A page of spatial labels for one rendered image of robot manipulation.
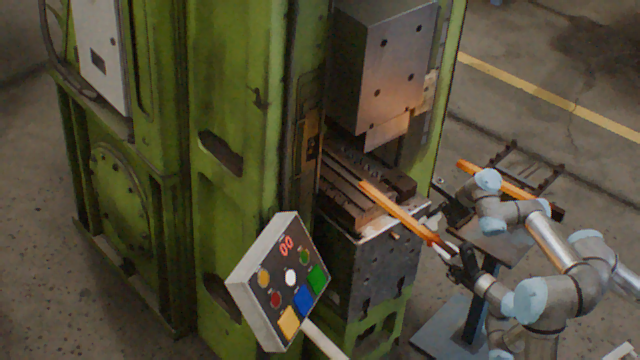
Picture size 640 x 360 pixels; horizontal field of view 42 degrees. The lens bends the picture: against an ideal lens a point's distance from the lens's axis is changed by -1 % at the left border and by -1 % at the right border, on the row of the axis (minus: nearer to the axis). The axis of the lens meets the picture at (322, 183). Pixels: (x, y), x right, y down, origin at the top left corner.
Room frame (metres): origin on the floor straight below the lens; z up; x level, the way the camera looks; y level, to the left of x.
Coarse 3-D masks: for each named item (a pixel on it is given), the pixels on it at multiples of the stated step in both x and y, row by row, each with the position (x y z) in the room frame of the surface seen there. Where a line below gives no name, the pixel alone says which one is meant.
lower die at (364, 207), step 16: (320, 160) 2.42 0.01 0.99; (352, 160) 2.44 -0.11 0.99; (320, 176) 2.34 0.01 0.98; (336, 176) 2.34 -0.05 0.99; (368, 176) 2.35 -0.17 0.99; (320, 192) 2.27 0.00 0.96; (336, 192) 2.26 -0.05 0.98; (352, 192) 2.26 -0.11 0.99; (384, 192) 2.27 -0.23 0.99; (336, 208) 2.21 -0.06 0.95; (352, 208) 2.19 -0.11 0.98; (368, 208) 2.18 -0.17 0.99; (352, 224) 2.15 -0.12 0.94
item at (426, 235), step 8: (360, 184) 2.29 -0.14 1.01; (368, 184) 2.29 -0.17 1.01; (368, 192) 2.25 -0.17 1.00; (376, 192) 2.25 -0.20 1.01; (376, 200) 2.22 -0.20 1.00; (384, 200) 2.21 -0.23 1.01; (384, 208) 2.19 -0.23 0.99; (392, 208) 2.17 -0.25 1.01; (400, 216) 2.14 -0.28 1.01; (408, 216) 2.14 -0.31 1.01; (408, 224) 2.11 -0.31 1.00; (416, 224) 2.10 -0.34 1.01; (416, 232) 2.08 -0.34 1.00; (424, 232) 2.06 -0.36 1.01; (424, 240) 2.05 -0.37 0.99; (432, 240) 2.02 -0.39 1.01; (440, 240) 2.03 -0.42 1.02; (448, 248) 1.99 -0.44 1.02
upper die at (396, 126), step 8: (408, 112) 2.27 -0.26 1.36; (328, 120) 2.27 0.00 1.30; (392, 120) 2.22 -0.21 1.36; (400, 120) 2.25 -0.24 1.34; (336, 128) 2.24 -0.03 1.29; (344, 128) 2.21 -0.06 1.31; (376, 128) 2.17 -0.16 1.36; (384, 128) 2.20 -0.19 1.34; (392, 128) 2.22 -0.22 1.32; (400, 128) 2.25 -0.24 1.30; (344, 136) 2.21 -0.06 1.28; (352, 136) 2.18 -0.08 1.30; (360, 136) 2.16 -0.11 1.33; (368, 136) 2.15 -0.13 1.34; (376, 136) 2.17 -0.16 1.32; (384, 136) 2.20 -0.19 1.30; (392, 136) 2.23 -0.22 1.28; (352, 144) 2.18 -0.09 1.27; (360, 144) 2.15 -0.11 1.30; (368, 144) 2.15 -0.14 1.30; (376, 144) 2.18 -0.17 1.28
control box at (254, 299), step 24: (288, 216) 1.89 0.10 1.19; (264, 240) 1.79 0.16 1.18; (288, 240) 1.81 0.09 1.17; (240, 264) 1.69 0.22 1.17; (264, 264) 1.69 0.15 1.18; (288, 264) 1.76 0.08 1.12; (312, 264) 1.83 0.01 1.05; (240, 288) 1.60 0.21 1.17; (264, 288) 1.63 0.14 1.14; (288, 288) 1.70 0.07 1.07; (264, 312) 1.58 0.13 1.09; (264, 336) 1.57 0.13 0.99
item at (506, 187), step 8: (464, 160) 2.45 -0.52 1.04; (464, 168) 2.41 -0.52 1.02; (472, 168) 2.40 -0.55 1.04; (480, 168) 2.41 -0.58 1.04; (504, 184) 2.33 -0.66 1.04; (512, 192) 2.29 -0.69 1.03; (520, 192) 2.29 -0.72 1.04; (552, 208) 2.21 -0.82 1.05; (560, 208) 2.21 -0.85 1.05; (552, 216) 2.21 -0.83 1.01; (560, 216) 2.19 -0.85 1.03
